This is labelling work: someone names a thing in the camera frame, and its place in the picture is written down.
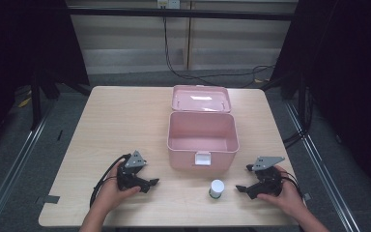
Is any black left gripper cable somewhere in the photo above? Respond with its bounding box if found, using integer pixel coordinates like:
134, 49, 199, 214
89, 153, 132, 209

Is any long black wall cable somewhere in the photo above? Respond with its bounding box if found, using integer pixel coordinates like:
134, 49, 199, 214
161, 15, 276, 89

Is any person's left hand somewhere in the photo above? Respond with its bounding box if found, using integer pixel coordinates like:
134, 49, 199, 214
94, 159, 142, 217

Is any dark curtain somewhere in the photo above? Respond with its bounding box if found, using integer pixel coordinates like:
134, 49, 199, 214
270, 0, 371, 202
0, 0, 90, 159

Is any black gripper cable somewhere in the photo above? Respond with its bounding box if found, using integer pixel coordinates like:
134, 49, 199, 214
279, 169, 304, 198
89, 153, 132, 209

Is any metal floor rail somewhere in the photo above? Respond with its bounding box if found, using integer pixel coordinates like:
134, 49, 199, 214
284, 101, 363, 232
0, 105, 54, 232

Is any black metal stand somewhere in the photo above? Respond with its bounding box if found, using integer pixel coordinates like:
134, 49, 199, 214
279, 71, 314, 136
28, 69, 61, 131

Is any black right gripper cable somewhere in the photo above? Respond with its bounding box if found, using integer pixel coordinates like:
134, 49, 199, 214
279, 169, 304, 198

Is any person's right hand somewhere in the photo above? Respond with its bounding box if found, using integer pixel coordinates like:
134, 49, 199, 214
256, 165, 305, 220

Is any white bottle with green label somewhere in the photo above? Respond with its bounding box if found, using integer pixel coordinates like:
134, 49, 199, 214
208, 179, 226, 200

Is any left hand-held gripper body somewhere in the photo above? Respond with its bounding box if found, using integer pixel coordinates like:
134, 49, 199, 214
116, 150, 149, 191

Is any white wall socket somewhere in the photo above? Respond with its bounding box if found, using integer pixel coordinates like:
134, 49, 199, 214
157, 0, 182, 10

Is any pink plastic storage box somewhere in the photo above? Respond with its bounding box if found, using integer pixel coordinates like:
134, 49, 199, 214
166, 84, 241, 172

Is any grey tape strip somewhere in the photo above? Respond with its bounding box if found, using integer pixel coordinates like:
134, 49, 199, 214
43, 194, 61, 205

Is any yellow floor tape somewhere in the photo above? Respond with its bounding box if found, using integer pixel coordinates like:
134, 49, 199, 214
16, 96, 33, 109

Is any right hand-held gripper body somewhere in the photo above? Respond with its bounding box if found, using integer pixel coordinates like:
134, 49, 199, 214
250, 156, 286, 200

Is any black horizontal bar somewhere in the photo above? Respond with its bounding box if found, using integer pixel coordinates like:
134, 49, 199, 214
67, 7, 299, 22

